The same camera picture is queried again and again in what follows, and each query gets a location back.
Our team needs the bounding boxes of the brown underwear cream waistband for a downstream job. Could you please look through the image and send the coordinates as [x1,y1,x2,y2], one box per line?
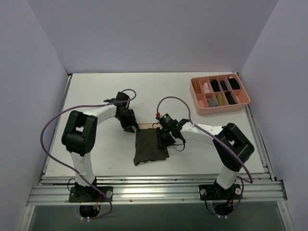
[133,123,169,166]

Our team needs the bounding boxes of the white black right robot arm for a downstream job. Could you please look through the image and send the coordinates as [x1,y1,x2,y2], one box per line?
[156,114,255,199]

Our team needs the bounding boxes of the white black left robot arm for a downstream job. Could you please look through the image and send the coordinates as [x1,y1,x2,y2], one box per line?
[62,92,139,202]

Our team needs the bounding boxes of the grey patterned rolled garment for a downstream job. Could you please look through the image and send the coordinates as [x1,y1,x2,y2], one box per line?
[207,98,218,107]

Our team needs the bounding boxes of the orange rolled garment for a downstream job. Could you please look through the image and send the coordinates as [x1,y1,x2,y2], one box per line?
[193,82,202,94]

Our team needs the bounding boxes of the pink white rolled garment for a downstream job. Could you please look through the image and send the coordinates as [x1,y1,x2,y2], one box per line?
[203,82,211,93]

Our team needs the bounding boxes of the pink divided storage box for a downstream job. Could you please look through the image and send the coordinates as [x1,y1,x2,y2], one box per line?
[190,73,250,116]

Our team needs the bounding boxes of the yellow rolled garment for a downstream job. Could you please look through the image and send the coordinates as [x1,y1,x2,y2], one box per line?
[216,94,225,106]

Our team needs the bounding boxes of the black rolled garment lower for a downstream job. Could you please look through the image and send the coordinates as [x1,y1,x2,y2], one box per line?
[224,91,237,105]

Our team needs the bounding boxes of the dark blue rolled garment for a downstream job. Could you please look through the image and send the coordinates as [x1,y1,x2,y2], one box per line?
[220,81,228,91]

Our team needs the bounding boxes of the black white rolled garment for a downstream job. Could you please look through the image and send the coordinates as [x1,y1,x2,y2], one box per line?
[228,76,241,90]

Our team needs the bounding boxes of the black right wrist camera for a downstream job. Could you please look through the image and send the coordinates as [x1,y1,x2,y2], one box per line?
[158,113,177,129]

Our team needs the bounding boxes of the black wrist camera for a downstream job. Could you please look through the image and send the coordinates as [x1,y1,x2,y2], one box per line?
[158,113,177,129]
[116,92,130,103]

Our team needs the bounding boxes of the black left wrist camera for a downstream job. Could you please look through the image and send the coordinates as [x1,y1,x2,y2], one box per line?
[116,92,130,103]

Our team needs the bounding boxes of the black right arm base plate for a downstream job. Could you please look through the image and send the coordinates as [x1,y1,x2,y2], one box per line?
[198,183,243,201]

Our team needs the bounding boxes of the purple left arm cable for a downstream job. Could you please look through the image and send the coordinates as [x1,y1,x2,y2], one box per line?
[39,89,138,219]

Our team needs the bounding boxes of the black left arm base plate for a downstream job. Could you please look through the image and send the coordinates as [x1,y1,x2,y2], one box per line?
[68,186,113,203]

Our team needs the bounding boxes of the aluminium frame rail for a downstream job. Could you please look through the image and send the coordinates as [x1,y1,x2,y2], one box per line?
[27,174,287,205]

